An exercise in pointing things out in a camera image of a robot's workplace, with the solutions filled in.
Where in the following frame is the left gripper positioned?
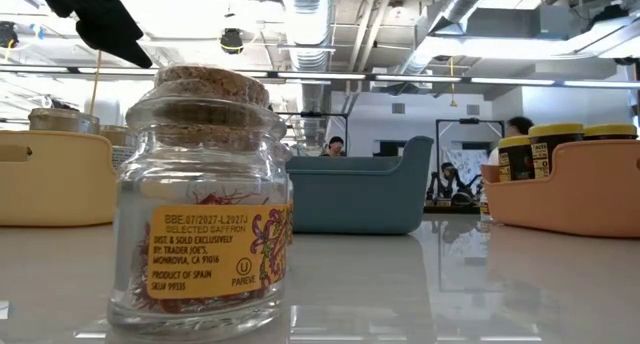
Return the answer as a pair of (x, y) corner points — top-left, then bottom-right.
(39, 0), (154, 69)

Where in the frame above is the tan-lid glass spice jar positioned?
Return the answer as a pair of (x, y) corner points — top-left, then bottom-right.
(98, 124), (139, 173)
(27, 107), (101, 136)

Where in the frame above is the yellow-lid brown spice can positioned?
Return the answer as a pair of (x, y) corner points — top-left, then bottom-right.
(497, 134), (535, 182)
(582, 122), (640, 142)
(528, 122), (586, 180)

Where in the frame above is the black ceiling device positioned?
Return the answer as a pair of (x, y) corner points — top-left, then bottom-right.
(0, 21), (20, 50)

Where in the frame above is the yellow plastic bin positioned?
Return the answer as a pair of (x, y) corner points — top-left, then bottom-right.
(0, 129), (119, 229)

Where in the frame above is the long ceiling light bar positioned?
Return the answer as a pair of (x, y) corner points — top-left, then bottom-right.
(277, 72), (367, 81)
(469, 76), (557, 87)
(374, 74), (464, 83)

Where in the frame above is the person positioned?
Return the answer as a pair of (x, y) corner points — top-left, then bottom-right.
(487, 115), (536, 168)
(319, 135), (349, 158)

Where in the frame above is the dark blue plastic bin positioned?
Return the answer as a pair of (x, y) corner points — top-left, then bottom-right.
(285, 135), (435, 236)

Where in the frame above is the yellow hanging pendant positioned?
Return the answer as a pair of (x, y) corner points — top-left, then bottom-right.
(447, 56), (459, 109)

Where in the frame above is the white patterned cloth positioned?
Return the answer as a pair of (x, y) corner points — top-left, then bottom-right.
(442, 147), (489, 188)

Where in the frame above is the orange plastic bin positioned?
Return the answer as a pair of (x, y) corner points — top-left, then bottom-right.
(480, 138), (640, 239)

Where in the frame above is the yellow hanging cable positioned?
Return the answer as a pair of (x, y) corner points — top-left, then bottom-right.
(88, 48), (104, 116)

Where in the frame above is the round black ceiling camera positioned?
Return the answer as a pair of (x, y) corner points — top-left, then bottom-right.
(219, 27), (245, 55)

